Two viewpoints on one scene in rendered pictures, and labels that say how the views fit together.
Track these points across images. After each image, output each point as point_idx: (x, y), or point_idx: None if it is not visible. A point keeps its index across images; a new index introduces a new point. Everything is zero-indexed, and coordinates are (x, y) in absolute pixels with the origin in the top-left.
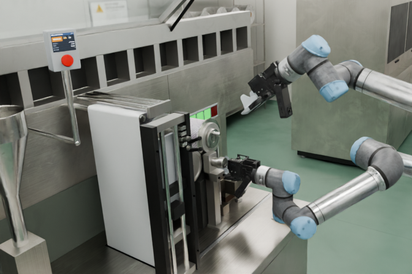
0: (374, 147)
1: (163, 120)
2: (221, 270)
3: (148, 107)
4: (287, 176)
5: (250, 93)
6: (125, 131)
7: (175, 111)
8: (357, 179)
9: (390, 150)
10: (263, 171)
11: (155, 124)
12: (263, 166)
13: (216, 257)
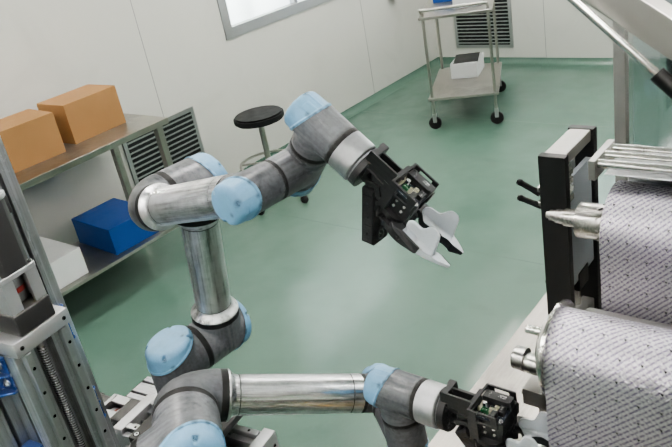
0: (191, 396)
1: (568, 138)
2: (517, 391)
3: (609, 139)
4: (388, 366)
5: (438, 233)
6: (667, 181)
7: (563, 155)
8: (265, 377)
9: (173, 382)
10: (433, 381)
11: (574, 131)
12: (432, 389)
13: (532, 412)
